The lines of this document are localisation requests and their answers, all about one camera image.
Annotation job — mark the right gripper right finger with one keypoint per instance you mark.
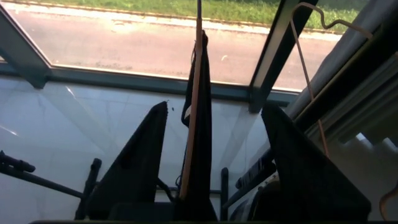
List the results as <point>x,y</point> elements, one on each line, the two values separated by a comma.
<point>304,186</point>

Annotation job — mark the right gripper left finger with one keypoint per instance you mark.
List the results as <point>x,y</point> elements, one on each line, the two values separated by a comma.
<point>136,168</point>

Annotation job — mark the black garment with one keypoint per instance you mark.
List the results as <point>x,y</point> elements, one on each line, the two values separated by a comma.
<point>205,140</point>

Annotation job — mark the black clothes rack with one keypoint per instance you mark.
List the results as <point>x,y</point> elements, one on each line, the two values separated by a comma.
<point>357,68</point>

